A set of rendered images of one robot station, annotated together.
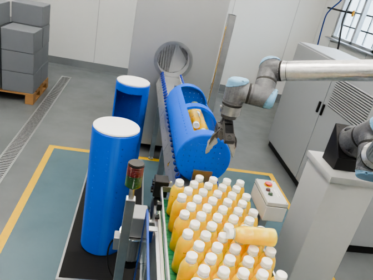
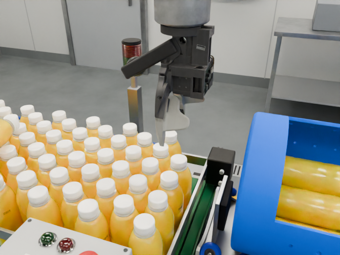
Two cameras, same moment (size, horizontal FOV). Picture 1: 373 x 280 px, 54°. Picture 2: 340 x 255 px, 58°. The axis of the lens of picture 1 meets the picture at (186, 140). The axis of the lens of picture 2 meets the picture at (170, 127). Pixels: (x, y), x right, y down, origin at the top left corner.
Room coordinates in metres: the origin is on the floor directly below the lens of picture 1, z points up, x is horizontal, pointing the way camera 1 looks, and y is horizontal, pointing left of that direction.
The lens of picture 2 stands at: (1.81, -0.62, 1.51)
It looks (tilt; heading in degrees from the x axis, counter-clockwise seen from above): 30 degrees down; 121
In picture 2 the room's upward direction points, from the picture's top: straight up
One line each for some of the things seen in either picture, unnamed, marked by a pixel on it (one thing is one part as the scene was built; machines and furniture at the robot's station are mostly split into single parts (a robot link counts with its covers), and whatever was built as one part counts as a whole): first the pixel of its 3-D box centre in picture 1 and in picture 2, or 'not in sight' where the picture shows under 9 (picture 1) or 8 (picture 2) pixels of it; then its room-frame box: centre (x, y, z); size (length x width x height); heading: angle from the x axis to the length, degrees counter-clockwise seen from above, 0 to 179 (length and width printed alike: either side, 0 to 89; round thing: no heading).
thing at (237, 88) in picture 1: (236, 91); not in sight; (1.56, -0.17, 1.51); 0.10 x 0.09 x 0.12; 84
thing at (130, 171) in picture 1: (135, 169); (131, 49); (1.20, 0.16, 1.23); 0.06 x 0.06 x 0.04
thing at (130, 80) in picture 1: (133, 81); not in sight; (2.97, 0.54, 1.03); 0.28 x 0.28 x 0.01
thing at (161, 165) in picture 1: (158, 181); not in sight; (2.66, 0.16, 0.31); 0.06 x 0.06 x 0.63; 11
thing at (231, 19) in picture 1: (209, 110); not in sight; (3.17, -0.15, 0.85); 0.06 x 0.06 x 1.70; 11
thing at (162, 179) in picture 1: (161, 187); (219, 169); (1.56, 0.07, 0.95); 0.10 x 0.07 x 0.10; 101
